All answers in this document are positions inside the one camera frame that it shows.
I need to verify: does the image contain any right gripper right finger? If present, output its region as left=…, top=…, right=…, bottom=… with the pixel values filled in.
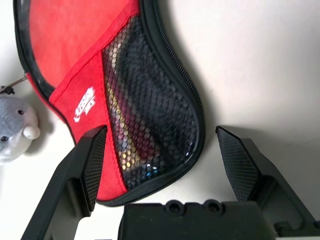
left=215, top=125, right=319, bottom=236

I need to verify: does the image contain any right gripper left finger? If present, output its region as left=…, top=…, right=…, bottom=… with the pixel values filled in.
left=21, top=126, right=108, bottom=240

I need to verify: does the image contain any grey plush keychain toy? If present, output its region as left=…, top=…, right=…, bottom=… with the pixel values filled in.
left=0, top=76, right=43, bottom=168

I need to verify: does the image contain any red black paddle case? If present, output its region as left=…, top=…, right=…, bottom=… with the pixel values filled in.
left=13, top=0, right=207, bottom=209

